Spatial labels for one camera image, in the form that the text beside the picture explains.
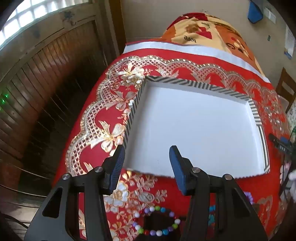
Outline wall poster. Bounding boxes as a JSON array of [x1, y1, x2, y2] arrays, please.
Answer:
[[284, 25, 295, 61]]

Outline striped-rim white tray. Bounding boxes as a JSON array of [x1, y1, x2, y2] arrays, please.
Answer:
[[124, 75, 271, 179]]

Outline wooden chair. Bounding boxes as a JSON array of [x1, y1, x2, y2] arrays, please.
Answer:
[[276, 67, 296, 112]]

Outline printed orange blanket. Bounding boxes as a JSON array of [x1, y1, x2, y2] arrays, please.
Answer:
[[161, 11, 266, 78]]

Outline white wall switch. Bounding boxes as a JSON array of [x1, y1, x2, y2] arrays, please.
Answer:
[[264, 7, 277, 24]]

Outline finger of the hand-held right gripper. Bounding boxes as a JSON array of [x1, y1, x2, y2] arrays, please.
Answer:
[[269, 133, 293, 154]]

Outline red gold-embroidered tablecloth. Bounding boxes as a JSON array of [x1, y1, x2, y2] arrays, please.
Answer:
[[52, 47, 292, 241]]

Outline wooden slatted door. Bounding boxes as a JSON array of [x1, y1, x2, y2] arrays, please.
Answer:
[[0, 9, 121, 209]]

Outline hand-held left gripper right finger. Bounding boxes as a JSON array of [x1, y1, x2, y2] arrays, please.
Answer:
[[169, 146, 269, 241]]

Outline floral white cloth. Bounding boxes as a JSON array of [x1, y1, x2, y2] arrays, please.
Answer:
[[279, 95, 296, 130]]

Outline window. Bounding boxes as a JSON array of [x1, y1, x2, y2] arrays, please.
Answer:
[[0, 0, 90, 47]]

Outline blue wall-hung object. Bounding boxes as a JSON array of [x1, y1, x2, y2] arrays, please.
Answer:
[[247, 0, 264, 24]]

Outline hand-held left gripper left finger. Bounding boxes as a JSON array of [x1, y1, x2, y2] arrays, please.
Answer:
[[24, 145, 126, 241]]

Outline multicoloured bead bracelet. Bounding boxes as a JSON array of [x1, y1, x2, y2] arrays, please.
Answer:
[[132, 205, 181, 237]]

